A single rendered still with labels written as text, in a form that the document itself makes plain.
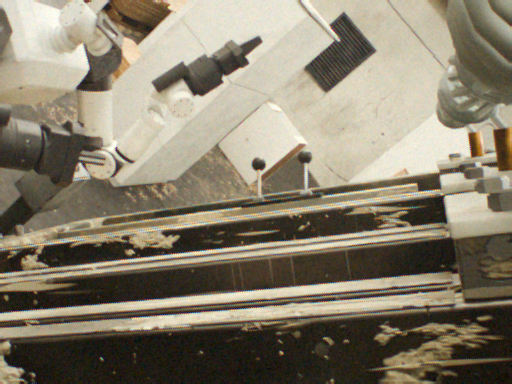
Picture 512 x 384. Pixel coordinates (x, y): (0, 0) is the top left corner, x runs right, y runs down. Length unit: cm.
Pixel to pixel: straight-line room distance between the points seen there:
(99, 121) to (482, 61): 143
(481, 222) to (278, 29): 358
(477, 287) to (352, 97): 936
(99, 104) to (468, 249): 139
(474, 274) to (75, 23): 113
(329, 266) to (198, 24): 358
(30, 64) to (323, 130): 850
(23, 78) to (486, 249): 115
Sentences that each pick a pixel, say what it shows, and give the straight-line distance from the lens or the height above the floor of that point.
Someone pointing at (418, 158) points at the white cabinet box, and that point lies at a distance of 505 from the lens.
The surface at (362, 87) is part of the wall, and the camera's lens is 959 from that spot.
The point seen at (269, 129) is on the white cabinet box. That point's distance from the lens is 649.
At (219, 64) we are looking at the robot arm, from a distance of 154.
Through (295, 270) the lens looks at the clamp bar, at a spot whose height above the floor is 168.
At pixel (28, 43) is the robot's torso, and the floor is 133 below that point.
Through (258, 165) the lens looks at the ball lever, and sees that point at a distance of 151.
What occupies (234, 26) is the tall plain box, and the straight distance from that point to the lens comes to 388.
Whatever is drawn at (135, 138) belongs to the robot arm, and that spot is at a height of 124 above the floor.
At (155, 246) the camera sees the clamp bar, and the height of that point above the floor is 144.
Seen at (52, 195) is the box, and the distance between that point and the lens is 193.
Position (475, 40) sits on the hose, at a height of 184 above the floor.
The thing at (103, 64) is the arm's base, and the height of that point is 132.
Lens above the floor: 181
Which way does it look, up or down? 15 degrees down
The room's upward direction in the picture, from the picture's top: 51 degrees clockwise
